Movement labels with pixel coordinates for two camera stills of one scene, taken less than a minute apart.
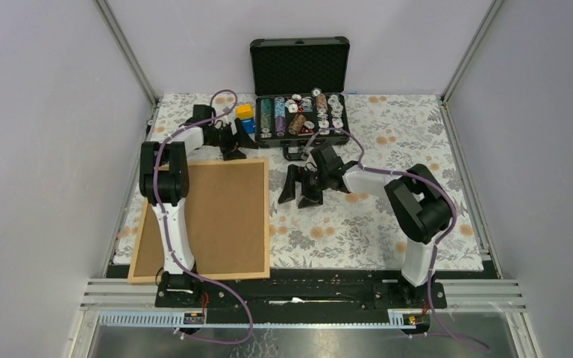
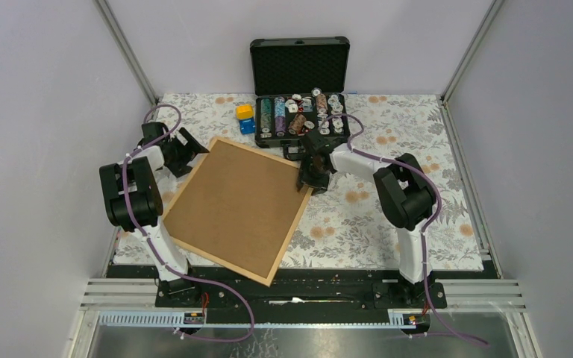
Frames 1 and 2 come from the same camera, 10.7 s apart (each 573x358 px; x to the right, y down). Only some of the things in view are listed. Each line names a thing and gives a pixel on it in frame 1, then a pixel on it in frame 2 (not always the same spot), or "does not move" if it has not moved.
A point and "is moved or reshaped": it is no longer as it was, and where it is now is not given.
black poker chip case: (301, 86) does not move
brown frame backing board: (224, 214) is moved or reshaped
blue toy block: (250, 125) does not move
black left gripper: (230, 152) to (192, 148)
